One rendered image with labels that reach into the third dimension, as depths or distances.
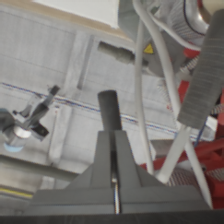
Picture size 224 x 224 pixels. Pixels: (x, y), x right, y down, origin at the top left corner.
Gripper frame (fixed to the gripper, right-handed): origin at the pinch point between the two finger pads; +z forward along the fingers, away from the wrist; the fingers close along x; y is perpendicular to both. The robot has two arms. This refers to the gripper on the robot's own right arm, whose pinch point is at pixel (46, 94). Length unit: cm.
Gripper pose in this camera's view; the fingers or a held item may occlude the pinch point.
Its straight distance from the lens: 63.1
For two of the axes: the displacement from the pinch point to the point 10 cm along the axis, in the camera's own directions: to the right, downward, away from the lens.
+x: 1.5, -3.4, 9.3
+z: 6.3, -6.9, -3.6
